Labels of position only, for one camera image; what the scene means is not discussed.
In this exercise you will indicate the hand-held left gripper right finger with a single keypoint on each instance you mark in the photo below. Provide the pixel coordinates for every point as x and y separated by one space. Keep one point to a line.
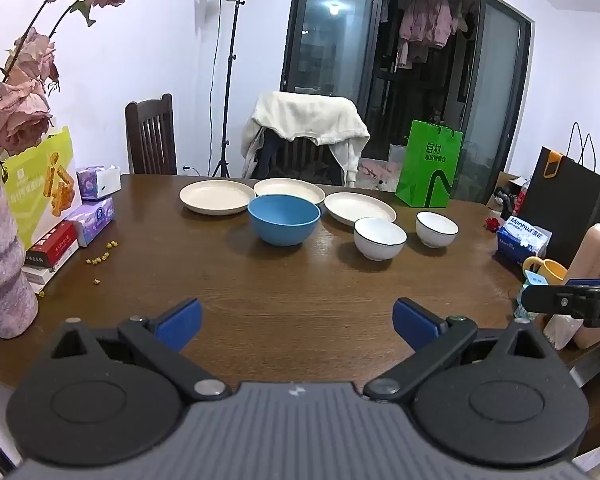
415 322

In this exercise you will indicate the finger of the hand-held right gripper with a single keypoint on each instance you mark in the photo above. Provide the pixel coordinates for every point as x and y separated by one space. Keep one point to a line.
555 301
595 283

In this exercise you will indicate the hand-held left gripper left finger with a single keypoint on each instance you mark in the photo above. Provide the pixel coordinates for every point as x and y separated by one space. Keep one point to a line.
180 322

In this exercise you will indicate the white bowl black rim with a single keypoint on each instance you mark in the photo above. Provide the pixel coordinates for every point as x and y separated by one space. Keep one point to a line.
436 237
380 247

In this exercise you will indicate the cream plate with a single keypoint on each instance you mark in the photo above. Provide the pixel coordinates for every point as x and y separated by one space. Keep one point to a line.
355 206
290 187
215 196

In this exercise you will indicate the blue bowl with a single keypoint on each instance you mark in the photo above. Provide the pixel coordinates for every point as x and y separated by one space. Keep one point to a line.
282 230

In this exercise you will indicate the small light blue box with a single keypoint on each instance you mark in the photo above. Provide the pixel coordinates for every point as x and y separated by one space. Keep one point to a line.
537 278
521 302

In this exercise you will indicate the yellow mug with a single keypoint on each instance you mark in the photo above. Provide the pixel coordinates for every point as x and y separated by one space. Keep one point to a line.
555 269

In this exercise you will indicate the clear plastic container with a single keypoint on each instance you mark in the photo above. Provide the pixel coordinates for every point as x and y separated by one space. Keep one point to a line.
562 332

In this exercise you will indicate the blue tissue pack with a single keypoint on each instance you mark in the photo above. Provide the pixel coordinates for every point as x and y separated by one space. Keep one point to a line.
517 247

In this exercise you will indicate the black paper bag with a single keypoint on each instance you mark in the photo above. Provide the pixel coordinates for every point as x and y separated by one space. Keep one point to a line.
570 200

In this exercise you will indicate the red flower ornament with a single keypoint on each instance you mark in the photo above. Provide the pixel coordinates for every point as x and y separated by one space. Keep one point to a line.
493 224

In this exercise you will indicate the scattered yellow dried buds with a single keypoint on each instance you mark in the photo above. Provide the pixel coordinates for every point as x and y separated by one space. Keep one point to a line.
99 260

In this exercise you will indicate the red label plastic bottle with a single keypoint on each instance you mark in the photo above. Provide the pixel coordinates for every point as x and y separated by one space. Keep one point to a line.
524 197

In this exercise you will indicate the cardboard box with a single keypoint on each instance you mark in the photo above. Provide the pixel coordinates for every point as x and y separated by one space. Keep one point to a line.
502 187

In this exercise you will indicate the purple tissue pack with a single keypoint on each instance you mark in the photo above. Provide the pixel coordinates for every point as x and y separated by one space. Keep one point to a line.
97 182
92 220

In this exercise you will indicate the white box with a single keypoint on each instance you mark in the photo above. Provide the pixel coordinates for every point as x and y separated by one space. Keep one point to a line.
42 275

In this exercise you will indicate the red box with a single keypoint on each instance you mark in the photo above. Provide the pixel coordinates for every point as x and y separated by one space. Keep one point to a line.
52 245

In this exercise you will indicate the pink cloth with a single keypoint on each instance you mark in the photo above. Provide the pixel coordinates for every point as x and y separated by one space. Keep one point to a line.
377 172

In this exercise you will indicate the green paper bag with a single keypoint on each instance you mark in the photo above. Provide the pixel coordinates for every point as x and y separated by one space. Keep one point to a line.
420 160

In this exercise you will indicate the pink fuzzy vase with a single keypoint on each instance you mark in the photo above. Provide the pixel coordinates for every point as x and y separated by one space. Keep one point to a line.
5 270

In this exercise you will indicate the chair draped with clothes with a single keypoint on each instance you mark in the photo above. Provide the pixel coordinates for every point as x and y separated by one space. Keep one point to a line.
305 115
272 160

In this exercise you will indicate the dark wooden chair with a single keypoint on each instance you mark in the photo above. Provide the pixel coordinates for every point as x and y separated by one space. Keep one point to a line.
150 135

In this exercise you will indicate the yellow-green snack box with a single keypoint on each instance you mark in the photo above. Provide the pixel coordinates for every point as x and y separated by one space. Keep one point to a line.
35 195

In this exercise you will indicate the wooden chair with clothes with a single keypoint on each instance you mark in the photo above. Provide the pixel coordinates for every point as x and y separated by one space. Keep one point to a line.
305 150

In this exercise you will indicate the dried pink roses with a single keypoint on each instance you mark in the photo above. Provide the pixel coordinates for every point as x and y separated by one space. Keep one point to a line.
17 115

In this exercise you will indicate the hanging pink clothes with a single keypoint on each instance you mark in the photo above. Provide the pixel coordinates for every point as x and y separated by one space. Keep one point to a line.
425 20

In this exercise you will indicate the black framed glass door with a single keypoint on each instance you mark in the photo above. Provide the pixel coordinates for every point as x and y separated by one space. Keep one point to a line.
315 35

